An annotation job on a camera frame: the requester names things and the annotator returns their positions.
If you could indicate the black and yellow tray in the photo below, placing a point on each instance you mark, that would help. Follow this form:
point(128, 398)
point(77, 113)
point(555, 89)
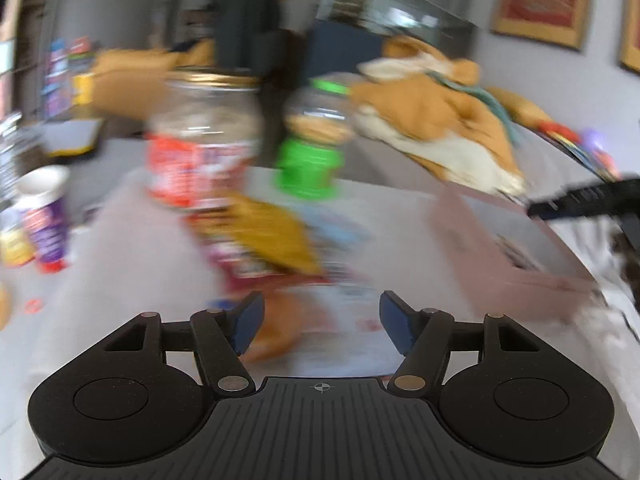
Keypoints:
point(75, 137)

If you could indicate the mustard yellow cushion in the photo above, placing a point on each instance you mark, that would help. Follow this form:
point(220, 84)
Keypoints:
point(140, 80)

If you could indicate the pink cardboard box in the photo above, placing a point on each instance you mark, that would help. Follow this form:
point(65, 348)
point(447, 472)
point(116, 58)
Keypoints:
point(480, 260)

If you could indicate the purple paper cup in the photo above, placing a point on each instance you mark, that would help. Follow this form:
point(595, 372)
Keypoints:
point(45, 215)

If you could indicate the orange and cream blanket pile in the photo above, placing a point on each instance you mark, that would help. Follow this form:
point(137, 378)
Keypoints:
point(435, 110)

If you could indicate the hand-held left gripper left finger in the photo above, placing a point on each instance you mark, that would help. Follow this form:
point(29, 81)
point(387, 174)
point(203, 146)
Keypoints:
point(247, 322)

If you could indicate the orange bread packet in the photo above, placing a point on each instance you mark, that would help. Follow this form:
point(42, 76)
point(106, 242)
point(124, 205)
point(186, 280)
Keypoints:
point(280, 325)

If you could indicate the colourful shelf packets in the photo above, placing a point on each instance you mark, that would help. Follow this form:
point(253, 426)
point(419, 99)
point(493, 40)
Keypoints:
point(67, 75)

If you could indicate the yellow snack packet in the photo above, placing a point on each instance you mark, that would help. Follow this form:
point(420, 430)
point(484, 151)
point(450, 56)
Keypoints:
point(275, 235)

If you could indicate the white and red snack packet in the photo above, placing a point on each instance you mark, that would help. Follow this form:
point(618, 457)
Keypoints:
point(350, 310)

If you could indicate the green gumball machine toy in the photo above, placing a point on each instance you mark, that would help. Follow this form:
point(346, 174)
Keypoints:
point(310, 160)

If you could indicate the small yellow jar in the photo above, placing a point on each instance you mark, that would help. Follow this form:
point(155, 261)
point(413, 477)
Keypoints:
point(15, 247)

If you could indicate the light blue small packet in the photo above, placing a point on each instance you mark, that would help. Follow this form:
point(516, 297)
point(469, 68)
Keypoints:
point(340, 227)

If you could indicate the colourful toy pile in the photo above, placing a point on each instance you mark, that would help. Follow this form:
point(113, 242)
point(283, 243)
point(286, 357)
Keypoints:
point(580, 147)

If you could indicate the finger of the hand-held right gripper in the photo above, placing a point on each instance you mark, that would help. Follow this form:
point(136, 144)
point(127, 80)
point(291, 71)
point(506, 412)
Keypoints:
point(580, 200)

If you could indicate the dark hanging jacket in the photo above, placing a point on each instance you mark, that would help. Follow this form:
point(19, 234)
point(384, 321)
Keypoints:
point(250, 25)

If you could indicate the dark red snack packet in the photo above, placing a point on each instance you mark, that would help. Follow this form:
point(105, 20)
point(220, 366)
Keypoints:
point(240, 262)

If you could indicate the large clear snack jar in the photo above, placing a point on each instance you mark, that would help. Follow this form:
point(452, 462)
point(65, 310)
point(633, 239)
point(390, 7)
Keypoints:
point(200, 150)

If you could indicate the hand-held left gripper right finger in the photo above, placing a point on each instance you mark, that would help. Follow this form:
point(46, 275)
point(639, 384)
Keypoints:
point(395, 322)

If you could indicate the dark blue cabinet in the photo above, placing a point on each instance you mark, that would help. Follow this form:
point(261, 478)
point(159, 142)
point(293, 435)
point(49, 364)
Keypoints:
point(345, 50)

